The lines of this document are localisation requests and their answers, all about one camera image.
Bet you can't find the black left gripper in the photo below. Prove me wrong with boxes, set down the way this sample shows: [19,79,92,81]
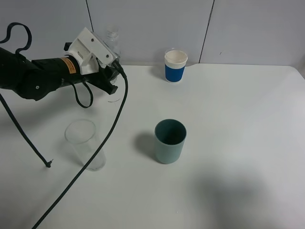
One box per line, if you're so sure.
[31,54,118,95]

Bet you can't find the clear bottle with green label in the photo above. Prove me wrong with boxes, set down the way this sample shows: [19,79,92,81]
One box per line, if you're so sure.
[105,26,121,84]

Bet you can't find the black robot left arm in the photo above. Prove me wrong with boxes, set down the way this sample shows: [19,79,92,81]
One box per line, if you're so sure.
[0,48,117,101]

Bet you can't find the blue and white paper cup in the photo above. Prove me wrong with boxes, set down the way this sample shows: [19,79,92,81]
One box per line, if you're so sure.
[164,49,188,83]

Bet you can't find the teal green plastic cup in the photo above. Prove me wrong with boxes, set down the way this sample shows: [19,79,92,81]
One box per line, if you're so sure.
[154,119,187,164]

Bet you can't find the tall clear drinking glass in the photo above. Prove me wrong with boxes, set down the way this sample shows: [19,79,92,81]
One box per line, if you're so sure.
[64,119,101,165]

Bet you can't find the black camera cable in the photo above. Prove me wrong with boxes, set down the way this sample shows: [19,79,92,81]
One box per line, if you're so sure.
[30,61,129,229]

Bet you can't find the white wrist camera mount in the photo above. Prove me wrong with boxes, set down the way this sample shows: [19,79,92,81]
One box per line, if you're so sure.
[66,28,118,75]

